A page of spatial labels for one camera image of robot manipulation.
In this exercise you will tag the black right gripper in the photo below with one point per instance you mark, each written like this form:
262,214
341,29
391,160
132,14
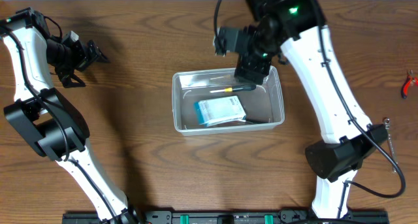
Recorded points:
247,72

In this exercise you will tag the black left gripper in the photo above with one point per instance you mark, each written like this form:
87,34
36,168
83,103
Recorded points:
84,55

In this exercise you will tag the black yellow screwdriver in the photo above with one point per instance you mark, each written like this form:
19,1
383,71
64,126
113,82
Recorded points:
245,87

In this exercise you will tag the clear plastic container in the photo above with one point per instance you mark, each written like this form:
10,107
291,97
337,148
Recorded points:
265,103

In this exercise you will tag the small claw hammer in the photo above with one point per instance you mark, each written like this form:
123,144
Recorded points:
251,121

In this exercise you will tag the blue white cardboard box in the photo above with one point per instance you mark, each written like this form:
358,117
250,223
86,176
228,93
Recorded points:
216,111

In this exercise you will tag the silver combination wrench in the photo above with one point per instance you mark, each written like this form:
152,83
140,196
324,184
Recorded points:
387,123

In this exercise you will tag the red handled pliers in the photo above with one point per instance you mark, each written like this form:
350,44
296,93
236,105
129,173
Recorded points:
411,80

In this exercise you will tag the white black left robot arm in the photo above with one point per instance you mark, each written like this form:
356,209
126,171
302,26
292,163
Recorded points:
48,122

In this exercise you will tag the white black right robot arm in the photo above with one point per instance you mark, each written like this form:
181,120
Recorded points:
297,30

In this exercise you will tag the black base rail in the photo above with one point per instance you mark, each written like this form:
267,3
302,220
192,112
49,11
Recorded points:
168,217

